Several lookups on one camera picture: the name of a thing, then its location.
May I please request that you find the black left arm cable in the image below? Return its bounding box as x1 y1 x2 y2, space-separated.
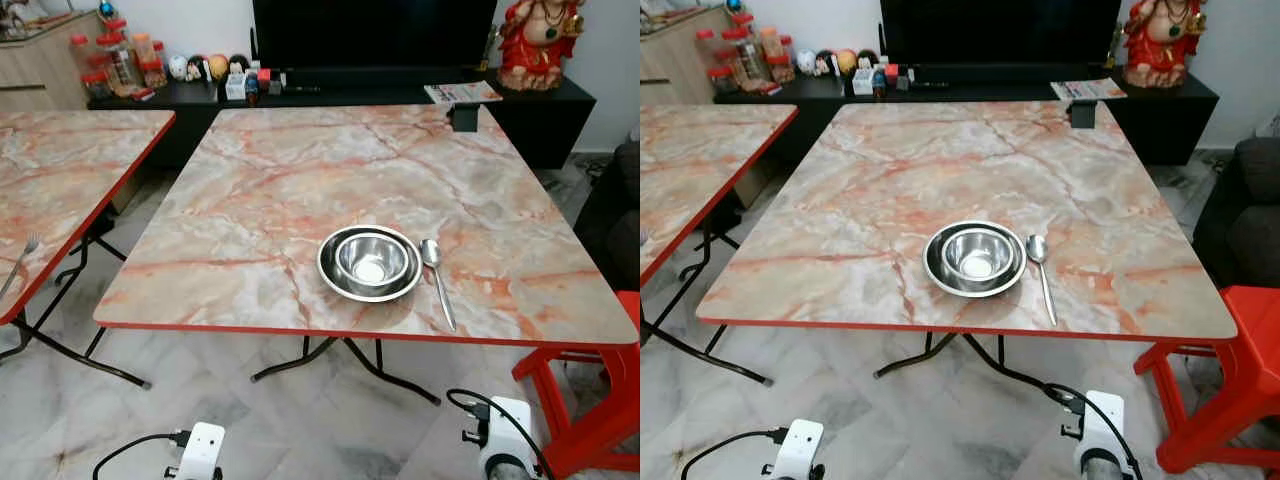
92 430 193 480
681 428 791 480

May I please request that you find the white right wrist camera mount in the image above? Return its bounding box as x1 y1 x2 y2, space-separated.
482 397 541 476
1075 390 1129 476

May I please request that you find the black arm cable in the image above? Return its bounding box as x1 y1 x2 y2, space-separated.
92 430 193 480
681 428 791 480
1045 383 1143 480
446 388 553 480

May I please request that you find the black TV console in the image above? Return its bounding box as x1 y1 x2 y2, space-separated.
713 68 1221 166
88 68 597 171

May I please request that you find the steel fork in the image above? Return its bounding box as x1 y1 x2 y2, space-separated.
0 234 41 299

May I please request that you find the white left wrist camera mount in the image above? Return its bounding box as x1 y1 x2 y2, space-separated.
775 419 826 480
176 422 226 480

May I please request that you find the steel spoon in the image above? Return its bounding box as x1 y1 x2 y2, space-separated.
419 238 458 332
1025 234 1059 328

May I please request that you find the marble folding table red edge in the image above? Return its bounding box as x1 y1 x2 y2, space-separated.
93 103 641 406
696 100 1239 386
0 108 177 391
640 103 799 386

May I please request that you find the black television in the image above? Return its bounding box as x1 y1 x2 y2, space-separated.
252 0 499 71
880 0 1123 69

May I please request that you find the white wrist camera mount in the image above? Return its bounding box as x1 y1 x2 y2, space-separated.
482 397 541 476
775 419 826 480
176 422 226 480
1075 390 1129 476

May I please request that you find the red plastic stool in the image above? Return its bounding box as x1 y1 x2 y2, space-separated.
512 290 641 479
1134 285 1280 476

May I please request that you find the steel bowl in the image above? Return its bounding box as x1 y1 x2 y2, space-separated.
940 227 1015 282
333 231 411 288

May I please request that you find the printed leaflet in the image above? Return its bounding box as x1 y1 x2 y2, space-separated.
1050 78 1128 101
424 81 504 105

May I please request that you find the red laughing Buddha statue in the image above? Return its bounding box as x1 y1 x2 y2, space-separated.
1122 0 1209 89
497 0 586 93

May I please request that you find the large red-lidded plastic jar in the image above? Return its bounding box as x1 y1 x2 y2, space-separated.
97 32 136 91
722 27 761 89

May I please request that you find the dark grey sofa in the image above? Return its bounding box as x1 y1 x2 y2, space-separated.
1192 137 1280 291
575 140 641 293

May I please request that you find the round steel plate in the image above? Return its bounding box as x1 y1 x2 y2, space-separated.
922 220 1028 299
317 225 424 303

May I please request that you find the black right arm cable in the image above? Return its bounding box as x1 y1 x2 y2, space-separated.
446 388 553 480
1045 383 1143 480

